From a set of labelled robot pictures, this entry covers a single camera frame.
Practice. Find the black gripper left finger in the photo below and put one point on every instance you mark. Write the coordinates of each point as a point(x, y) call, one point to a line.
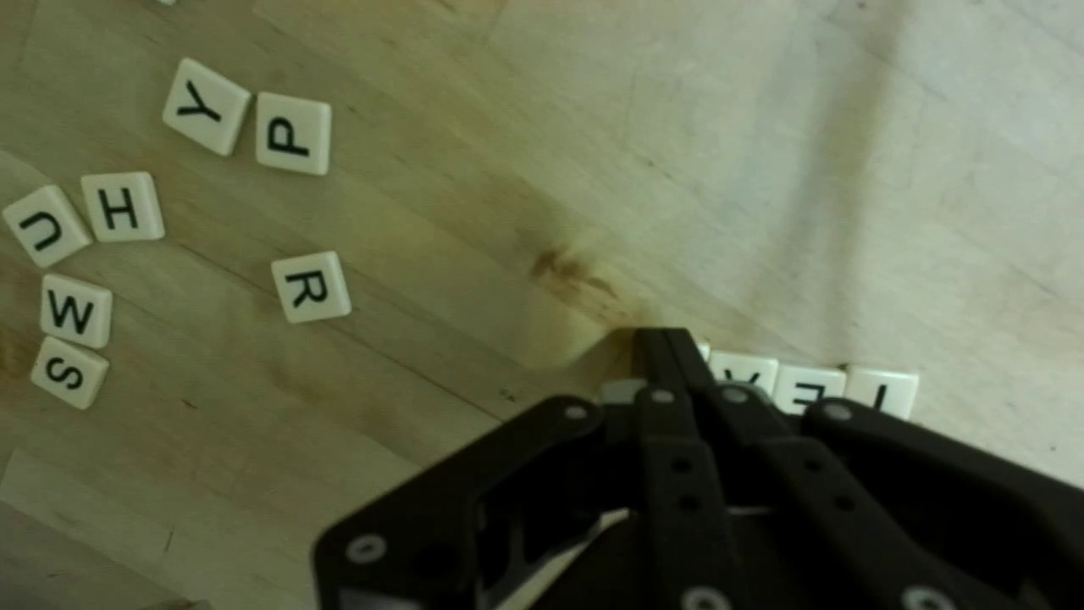
point(569, 507)

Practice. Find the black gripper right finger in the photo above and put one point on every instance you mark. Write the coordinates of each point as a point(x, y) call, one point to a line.
point(899, 515)

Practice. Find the letter tile T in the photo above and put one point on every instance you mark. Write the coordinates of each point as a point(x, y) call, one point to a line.
point(886, 390)

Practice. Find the letter tile A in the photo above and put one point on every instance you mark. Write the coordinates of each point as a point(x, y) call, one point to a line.
point(741, 366)

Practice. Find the letter tile R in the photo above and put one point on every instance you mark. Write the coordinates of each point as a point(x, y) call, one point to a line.
point(312, 287)

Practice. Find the letter tile P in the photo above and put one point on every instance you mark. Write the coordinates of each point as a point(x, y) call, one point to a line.
point(294, 134)

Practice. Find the letter tile S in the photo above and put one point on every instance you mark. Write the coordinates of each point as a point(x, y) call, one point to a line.
point(70, 373)

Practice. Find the letter tile Y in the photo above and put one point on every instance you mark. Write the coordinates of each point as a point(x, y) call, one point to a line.
point(206, 105)

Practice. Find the letter tile H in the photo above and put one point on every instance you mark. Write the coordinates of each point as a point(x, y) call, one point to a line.
point(123, 208)

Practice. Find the letter tile W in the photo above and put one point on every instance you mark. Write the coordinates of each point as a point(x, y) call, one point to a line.
point(75, 308)

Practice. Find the letter tile U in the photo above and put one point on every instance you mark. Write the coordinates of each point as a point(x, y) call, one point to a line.
point(47, 226)

